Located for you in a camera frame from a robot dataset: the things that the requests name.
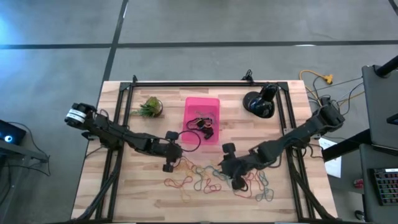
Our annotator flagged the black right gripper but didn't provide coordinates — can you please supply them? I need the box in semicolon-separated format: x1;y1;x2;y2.
218;152;259;191

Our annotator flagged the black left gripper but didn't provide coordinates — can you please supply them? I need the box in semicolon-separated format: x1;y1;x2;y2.
152;139;184;174

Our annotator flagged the large red rubber band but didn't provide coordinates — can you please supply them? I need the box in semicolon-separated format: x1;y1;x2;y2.
233;183;253;199

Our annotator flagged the orange-red rubber band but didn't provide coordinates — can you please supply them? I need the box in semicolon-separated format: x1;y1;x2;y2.
164;175;194;190

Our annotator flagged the dark rubber band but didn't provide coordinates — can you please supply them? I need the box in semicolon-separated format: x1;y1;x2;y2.
193;174;208;192

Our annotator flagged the large black rubber band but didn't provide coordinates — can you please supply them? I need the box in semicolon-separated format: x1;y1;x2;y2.
185;117;206;131

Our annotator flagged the yellow rubber band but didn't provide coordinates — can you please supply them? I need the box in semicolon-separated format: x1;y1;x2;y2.
179;184;192;203

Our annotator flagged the teal rubber band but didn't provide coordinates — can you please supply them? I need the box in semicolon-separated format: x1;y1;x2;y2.
214;169;233;184
195;164;216;175

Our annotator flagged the grey-blue rubber band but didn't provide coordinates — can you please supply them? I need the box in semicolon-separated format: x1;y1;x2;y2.
254;170;275;202

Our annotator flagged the pink translucent plastic bin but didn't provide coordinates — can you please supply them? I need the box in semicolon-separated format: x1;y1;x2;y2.
182;96;221;146

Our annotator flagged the small potted green plant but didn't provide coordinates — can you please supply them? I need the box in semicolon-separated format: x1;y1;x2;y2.
132;96;164;119

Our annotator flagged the black desk lamp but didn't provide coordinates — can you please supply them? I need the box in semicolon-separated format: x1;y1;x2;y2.
242;82;280;119

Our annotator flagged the white paper sheet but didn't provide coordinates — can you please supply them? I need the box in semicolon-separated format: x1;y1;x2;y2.
317;138;342;179

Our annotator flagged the black diagonal bar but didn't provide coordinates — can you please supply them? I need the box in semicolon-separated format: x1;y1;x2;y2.
322;129;373;162

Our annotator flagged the grey desk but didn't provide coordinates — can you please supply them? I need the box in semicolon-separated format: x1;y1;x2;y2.
359;143;398;223

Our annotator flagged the grey side stand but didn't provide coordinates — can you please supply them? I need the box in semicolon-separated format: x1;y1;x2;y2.
0;144;50;164

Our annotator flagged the backlit black keyboard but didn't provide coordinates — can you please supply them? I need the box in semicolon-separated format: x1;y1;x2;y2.
369;167;398;207

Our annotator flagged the black device with blue light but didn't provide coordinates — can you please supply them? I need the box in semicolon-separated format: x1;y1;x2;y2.
0;119;27;146

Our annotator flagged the grey side table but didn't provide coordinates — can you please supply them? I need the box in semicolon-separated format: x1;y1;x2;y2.
361;64;398;149

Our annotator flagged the black pole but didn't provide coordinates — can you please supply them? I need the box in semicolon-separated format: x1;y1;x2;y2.
374;55;398;78

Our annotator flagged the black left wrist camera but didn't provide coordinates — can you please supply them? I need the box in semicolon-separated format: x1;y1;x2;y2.
165;130;180;142

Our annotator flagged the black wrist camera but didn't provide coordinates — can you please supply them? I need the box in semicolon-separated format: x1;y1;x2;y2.
221;142;236;156
165;130;180;142

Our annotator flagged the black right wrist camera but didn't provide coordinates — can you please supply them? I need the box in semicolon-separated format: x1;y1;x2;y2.
221;142;236;156

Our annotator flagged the black left wrist camera cable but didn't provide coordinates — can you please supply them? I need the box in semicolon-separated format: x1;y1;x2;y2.
178;129;201;153

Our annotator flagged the black aluminium table frame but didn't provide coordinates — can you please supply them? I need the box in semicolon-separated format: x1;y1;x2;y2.
74;74;340;223

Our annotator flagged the yellow extension cord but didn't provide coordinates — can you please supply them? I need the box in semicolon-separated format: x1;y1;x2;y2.
298;69;334;108

